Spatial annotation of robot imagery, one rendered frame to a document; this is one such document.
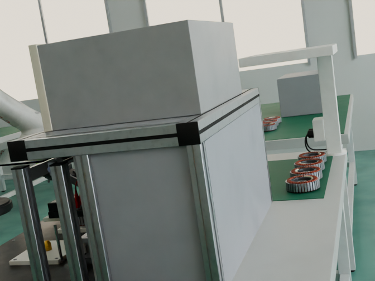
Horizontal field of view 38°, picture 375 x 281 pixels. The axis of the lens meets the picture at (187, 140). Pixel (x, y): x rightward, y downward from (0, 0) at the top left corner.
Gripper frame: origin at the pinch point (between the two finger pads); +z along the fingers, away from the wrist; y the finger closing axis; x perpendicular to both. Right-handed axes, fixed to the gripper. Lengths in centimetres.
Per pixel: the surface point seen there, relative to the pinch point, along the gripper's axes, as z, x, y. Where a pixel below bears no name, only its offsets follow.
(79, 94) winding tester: 4, 42, 74
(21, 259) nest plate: -2, -6, 64
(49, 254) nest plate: 4, -3, 62
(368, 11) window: 114, 139, -392
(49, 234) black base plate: -3.9, -7.6, 40.4
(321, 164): 72, 32, -12
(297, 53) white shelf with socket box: 50, 68, -14
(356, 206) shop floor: 132, -18, -207
